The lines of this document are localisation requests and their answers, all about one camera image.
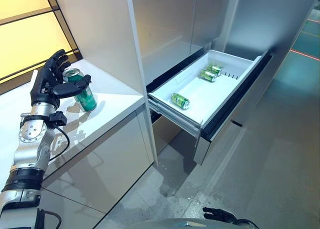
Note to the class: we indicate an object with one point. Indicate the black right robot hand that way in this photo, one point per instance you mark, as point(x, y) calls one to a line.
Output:
point(220, 215)

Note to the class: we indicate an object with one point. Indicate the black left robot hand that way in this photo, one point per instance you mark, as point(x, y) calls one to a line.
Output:
point(45, 86)

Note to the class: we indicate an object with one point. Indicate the green drink can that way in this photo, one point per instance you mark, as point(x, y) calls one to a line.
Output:
point(180, 101)
point(207, 75)
point(87, 101)
point(215, 69)

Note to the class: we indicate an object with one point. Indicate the fridge drawer with white bin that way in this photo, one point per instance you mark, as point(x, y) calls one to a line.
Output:
point(212, 99)

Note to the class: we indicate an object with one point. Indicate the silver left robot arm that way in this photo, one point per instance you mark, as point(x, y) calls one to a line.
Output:
point(32, 139)

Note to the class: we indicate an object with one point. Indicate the stainless steel fridge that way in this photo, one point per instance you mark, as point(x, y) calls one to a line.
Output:
point(165, 26)

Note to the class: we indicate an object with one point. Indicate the grey robot torso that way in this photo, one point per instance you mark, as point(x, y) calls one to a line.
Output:
point(187, 225)

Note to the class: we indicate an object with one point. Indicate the tall white cabinet panel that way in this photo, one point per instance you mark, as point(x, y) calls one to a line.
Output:
point(100, 26)

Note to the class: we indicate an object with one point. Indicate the white counter cabinet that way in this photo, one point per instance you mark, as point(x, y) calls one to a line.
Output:
point(112, 139)

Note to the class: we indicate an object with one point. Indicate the clear plastic drawer divider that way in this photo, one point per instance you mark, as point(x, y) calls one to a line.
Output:
point(186, 77)

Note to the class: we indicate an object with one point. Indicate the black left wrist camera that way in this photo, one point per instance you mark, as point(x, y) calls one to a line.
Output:
point(58, 118)

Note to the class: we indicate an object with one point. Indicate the yellow window with black frame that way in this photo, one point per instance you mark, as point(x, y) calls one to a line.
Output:
point(22, 39)

